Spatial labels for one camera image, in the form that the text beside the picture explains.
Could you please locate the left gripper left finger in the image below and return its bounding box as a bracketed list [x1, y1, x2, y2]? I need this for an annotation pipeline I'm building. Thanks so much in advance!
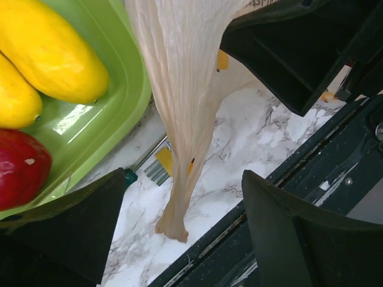
[1, 168, 126, 286]

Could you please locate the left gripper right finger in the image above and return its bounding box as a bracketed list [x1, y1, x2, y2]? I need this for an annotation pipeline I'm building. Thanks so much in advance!
[242, 170, 382, 286]

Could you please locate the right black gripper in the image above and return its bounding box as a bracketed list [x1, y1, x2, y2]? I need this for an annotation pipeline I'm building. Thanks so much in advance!
[220, 1, 382, 116]

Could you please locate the translucent orange plastic bag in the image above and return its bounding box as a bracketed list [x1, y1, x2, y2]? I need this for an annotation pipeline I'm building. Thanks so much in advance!
[124, 0, 342, 243]

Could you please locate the yellow fake lemon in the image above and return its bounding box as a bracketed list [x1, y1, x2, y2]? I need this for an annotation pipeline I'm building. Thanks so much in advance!
[1, 55, 42, 129]

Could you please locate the yellow fake mango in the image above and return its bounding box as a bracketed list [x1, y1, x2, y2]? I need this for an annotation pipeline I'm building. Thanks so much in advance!
[1, 1, 110, 104]

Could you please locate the red fake pomegranate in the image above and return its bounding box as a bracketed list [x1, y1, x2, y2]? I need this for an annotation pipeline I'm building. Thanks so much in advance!
[1, 129, 53, 211]

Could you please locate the green plastic basin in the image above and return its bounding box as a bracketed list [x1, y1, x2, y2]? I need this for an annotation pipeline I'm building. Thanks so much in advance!
[1, 1, 151, 218]

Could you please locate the small yellow metal connector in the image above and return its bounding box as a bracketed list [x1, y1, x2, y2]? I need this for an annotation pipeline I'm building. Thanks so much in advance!
[144, 140, 172, 186]

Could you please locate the black metal base rail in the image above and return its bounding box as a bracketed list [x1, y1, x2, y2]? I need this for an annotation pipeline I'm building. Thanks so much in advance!
[152, 96, 382, 286]

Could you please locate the green handled screwdriver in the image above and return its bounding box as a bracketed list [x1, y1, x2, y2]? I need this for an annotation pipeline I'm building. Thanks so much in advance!
[124, 136, 168, 188]

